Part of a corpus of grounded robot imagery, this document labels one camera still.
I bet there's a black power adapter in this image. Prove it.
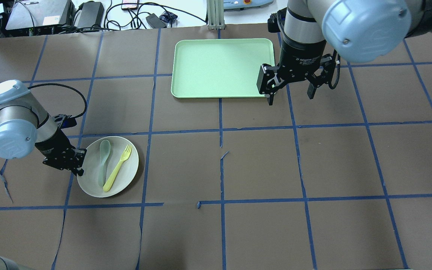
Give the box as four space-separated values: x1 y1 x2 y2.
145 13 167 29

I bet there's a light green tray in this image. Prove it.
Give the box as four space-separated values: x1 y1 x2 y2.
170 38 275 99

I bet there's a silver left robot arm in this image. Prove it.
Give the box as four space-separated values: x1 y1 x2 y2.
0 79 86 176

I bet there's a pale green plastic spoon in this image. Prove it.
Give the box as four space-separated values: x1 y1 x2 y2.
97 139 111 188

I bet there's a white round plate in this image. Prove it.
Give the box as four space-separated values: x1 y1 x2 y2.
77 136 139 198

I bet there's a yellow plastic fork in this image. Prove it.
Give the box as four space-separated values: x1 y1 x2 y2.
102 145 133 192

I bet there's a grey teach pendant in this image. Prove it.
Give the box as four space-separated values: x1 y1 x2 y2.
223 0 274 11

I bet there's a black computer box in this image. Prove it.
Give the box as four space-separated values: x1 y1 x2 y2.
5 0 75 31

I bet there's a black smartphone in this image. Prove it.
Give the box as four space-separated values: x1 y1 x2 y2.
121 0 140 11

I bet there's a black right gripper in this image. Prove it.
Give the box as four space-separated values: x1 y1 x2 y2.
256 34 341 106

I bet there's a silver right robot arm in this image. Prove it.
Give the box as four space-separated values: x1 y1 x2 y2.
256 0 432 105

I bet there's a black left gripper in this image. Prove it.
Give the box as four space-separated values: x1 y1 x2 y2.
36 129 87 176

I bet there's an aluminium frame post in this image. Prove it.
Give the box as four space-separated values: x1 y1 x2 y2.
206 0 226 30

